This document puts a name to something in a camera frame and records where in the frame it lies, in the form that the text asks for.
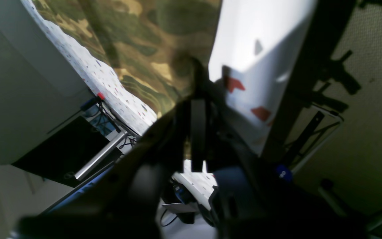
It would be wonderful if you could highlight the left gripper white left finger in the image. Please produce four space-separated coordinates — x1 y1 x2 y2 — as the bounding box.
12 100 190 239

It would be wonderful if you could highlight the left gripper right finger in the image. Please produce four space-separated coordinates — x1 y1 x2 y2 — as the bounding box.
191 58 369 239

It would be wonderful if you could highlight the aluminium frame bar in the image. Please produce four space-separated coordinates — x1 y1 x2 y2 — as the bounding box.
74 131 128 180

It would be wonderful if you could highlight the black table leg frame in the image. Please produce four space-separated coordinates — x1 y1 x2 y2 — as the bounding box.
261 0 362 162

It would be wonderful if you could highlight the terrazzo pattern table cloth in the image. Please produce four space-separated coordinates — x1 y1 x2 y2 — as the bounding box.
20 0 317 209

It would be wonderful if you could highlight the camouflage T-shirt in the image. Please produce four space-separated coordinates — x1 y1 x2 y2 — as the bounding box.
33 0 222 118

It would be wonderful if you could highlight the red black clamp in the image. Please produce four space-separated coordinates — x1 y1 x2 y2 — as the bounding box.
79 92 105 112

